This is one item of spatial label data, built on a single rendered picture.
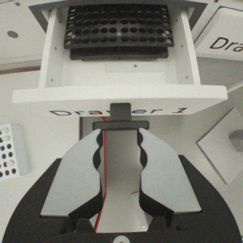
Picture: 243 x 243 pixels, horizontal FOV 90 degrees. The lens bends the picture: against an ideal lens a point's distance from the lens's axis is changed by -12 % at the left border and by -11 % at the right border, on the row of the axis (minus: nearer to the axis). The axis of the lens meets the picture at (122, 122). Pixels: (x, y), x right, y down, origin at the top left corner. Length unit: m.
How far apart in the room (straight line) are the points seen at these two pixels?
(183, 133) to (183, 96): 1.03
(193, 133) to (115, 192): 0.78
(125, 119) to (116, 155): 0.92
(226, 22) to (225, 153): 1.15
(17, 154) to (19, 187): 0.10
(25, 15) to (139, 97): 0.25
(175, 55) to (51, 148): 0.35
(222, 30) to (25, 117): 0.48
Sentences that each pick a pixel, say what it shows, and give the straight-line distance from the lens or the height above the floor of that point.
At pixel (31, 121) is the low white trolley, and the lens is 0.40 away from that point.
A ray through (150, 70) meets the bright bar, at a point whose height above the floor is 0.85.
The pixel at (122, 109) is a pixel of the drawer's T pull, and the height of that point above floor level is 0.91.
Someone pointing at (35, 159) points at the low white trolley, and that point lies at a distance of 0.39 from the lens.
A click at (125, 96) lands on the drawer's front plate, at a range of 0.16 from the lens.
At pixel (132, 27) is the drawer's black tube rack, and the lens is 0.26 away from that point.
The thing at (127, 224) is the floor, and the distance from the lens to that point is 1.27.
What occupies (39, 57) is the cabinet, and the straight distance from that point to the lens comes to 0.43.
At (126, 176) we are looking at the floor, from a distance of 1.12.
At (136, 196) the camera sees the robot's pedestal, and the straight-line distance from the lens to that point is 1.14.
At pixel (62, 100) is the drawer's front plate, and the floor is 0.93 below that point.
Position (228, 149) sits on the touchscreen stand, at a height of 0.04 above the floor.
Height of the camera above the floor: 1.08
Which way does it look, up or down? 82 degrees down
